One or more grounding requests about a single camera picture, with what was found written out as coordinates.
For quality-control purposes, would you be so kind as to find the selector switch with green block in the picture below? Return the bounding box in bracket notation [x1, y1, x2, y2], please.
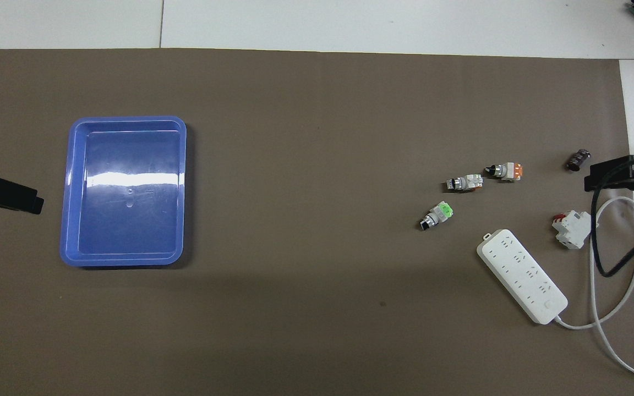
[419, 202, 454, 231]

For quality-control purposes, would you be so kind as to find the small dark brown component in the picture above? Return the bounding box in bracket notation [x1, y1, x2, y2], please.
[565, 148, 592, 173]

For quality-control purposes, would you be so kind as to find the white red circuit breaker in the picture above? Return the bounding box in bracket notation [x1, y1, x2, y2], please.
[551, 210, 599, 250]

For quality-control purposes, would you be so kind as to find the blue plastic tray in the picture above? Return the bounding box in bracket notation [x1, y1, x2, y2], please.
[59, 115, 187, 268]

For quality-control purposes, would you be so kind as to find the white power strip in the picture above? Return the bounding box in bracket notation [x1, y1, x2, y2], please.
[477, 229, 569, 325]

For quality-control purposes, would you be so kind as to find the brown paper table mat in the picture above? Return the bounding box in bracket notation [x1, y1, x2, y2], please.
[0, 48, 634, 396]

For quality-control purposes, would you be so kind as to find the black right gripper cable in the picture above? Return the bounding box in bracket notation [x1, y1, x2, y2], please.
[591, 159, 634, 278]

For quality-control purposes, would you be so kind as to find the selector switch with orange block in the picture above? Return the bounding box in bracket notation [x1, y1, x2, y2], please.
[484, 162, 525, 182]

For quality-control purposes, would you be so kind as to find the green push-button switch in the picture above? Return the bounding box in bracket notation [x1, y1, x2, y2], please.
[446, 173, 484, 193]

